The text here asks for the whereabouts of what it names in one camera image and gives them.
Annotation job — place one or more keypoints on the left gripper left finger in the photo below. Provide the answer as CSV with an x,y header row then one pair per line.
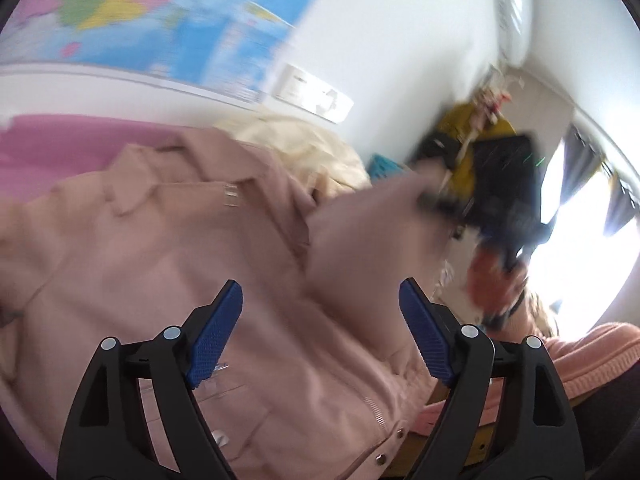
x,y
107,436

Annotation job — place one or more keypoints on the pink knitted sleeve forearm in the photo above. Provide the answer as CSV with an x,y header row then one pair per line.
x,y
584,365

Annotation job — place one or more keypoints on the right hand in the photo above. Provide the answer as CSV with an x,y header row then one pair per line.
x,y
497,292

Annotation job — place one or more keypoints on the mustard yellow hanging coat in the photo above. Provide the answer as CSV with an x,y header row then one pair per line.
x,y
453,140

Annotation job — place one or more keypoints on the cream yellow garment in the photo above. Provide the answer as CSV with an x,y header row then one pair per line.
x,y
318,159

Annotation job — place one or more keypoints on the white air conditioner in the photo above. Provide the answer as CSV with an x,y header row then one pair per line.
x,y
514,27

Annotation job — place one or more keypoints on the pink floral bed sheet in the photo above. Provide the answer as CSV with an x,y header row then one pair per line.
x,y
38,151

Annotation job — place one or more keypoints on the white wall socket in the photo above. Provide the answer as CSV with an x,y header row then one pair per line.
x,y
312,95

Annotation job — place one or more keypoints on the colourful wall map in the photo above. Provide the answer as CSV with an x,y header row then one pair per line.
x,y
225,46

